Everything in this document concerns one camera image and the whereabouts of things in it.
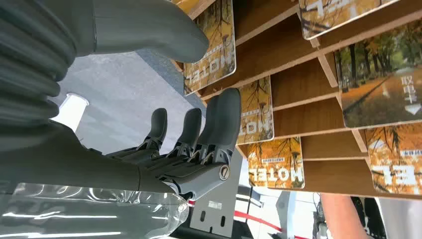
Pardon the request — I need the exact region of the autumn hotel key card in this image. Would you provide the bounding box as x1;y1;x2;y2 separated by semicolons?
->
333;19;422;129
236;76;275;146
247;136;306;190
183;0;237;97
364;121;422;196
298;0;402;41

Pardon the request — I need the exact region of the wooden card rack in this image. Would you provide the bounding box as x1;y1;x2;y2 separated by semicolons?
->
171;0;422;201

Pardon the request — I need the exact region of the clear plastic bottle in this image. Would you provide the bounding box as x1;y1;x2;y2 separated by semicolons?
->
0;183;191;239

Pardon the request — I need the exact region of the white light panel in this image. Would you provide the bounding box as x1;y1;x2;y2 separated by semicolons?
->
50;93;90;133

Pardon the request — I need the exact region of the ribbed grey right arm sleeve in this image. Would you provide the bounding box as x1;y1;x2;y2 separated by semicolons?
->
0;0;79;128

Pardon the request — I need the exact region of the red strip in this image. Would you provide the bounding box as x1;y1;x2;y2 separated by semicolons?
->
233;210;311;239

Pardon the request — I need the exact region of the grey metal bracket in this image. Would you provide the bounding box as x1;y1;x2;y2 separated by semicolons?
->
189;149;244;239

